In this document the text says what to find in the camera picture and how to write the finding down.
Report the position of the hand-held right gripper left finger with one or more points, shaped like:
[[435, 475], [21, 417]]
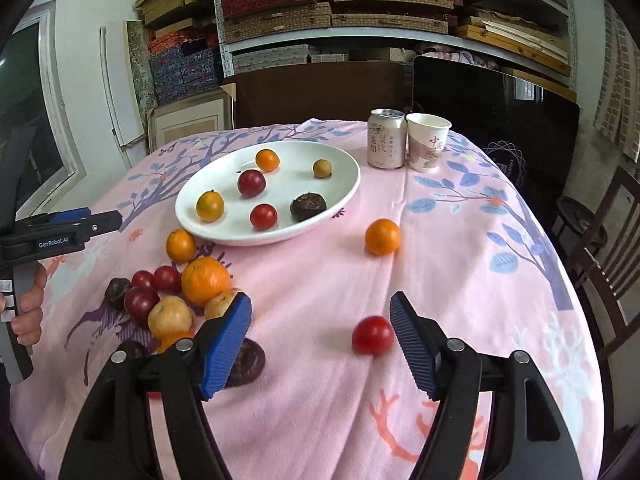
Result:
[[227, 345]]

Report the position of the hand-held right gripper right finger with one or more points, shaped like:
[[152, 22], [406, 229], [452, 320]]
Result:
[[412, 345]]

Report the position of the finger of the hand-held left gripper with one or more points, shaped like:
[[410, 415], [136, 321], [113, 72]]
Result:
[[102, 221]]

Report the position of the dark water chestnut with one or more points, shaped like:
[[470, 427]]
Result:
[[308, 207], [116, 292], [250, 362], [131, 349]]

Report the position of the yellow loquat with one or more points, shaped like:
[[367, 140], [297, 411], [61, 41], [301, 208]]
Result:
[[170, 316], [220, 305]]

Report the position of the red cherry tomato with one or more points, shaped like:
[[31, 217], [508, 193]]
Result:
[[263, 216], [140, 304], [251, 183], [372, 335], [142, 279], [166, 279]]

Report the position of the large orange mandarin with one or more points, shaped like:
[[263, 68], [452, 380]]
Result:
[[205, 280]]

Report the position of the white round plate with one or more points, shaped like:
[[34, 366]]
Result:
[[300, 160]]

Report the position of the person's left hand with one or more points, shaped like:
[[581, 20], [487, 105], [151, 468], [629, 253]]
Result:
[[31, 287]]

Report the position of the pink tree print tablecloth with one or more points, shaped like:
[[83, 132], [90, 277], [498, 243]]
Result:
[[320, 285]]

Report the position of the white framed window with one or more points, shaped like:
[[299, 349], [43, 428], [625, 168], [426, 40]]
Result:
[[55, 110]]

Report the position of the framed picture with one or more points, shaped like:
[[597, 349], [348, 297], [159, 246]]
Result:
[[190, 120]]

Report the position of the white board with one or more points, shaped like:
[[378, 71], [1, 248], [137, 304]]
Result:
[[117, 85]]

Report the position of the green marbled panel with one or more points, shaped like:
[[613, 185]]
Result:
[[137, 67]]

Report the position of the stack of blue patterned boxes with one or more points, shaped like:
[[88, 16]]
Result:
[[185, 72]]

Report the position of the white paper cup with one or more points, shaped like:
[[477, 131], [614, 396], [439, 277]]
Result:
[[427, 145]]

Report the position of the pink drink can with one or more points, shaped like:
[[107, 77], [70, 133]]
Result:
[[386, 140]]

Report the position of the black round stool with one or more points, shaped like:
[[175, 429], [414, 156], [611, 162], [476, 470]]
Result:
[[575, 212]]

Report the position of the dark wooden chair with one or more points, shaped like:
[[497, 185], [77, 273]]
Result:
[[607, 260]]

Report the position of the white metal shelf rack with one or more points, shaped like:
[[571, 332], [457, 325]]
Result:
[[218, 20]]

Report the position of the black glossy panel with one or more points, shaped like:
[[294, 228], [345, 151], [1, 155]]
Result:
[[495, 110]]

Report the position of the brown wooden board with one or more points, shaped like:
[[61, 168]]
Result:
[[320, 92]]

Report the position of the pink cloth bundle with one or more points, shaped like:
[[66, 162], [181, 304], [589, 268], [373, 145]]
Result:
[[450, 53]]

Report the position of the woven brick pattern curtain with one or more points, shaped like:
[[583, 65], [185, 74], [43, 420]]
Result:
[[620, 100]]

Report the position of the stack of light wooden boxes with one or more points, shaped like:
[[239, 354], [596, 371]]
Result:
[[520, 35]]

